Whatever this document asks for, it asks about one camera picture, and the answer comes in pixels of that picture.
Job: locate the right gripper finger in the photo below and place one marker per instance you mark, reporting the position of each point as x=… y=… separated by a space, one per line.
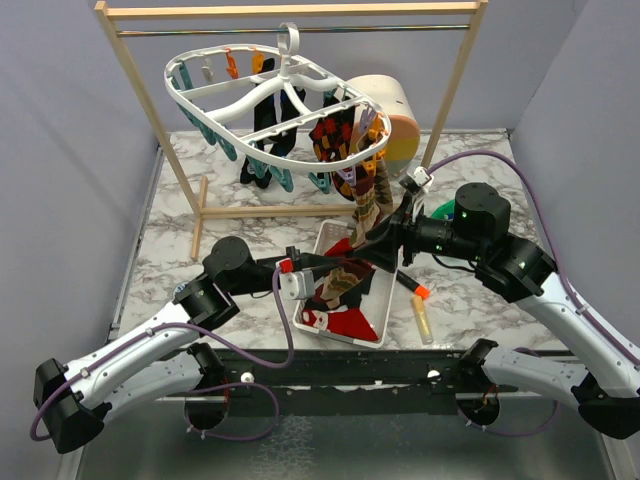
x=383 y=254
x=389 y=234

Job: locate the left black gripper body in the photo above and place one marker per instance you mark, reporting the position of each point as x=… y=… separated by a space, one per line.
x=293 y=253

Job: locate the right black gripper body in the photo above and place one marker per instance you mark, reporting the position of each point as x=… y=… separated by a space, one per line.
x=427 y=235

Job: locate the striped argyle sock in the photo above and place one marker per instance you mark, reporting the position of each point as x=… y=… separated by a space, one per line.
x=367 y=211

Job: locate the white oval clip hanger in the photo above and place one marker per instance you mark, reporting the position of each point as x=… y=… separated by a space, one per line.
x=276 y=114

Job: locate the beige brown argyle sock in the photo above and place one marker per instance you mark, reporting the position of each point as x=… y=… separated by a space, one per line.
x=382 y=189

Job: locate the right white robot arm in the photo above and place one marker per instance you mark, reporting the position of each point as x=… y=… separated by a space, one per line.
x=603 y=388

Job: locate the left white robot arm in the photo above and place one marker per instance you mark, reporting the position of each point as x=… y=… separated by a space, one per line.
x=167 y=354

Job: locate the black orange marker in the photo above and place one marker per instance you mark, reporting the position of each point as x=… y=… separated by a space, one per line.
x=412 y=285

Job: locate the green plastic bin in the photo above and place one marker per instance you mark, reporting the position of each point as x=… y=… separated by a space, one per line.
x=445 y=211

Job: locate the red santa sock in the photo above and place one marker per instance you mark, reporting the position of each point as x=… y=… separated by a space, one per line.
x=349 y=323
x=341 y=248

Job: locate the white perforated plastic basket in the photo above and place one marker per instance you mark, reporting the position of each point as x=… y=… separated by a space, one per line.
x=375 y=306

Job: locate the yellow translucent tube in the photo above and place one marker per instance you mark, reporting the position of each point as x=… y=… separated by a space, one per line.
x=422 y=321

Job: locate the black red yellow argyle sock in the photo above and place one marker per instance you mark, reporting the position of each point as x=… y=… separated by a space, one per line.
x=331 y=136

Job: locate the cream cylindrical toy drum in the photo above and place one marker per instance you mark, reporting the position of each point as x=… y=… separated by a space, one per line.
x=406 y=134

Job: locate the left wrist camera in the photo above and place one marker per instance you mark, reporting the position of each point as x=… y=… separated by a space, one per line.
x=299 y=285

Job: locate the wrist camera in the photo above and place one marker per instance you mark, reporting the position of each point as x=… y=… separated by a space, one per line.
x=299 y=285
x=418 y=183

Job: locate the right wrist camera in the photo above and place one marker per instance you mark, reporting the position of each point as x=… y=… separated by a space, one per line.
x=418 y=183

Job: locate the black metal base rail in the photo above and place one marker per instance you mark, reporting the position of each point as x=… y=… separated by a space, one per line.
x=317 y=383

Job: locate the wooden clothes rack frame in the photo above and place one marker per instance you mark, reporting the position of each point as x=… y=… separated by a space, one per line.
x=108 y=16

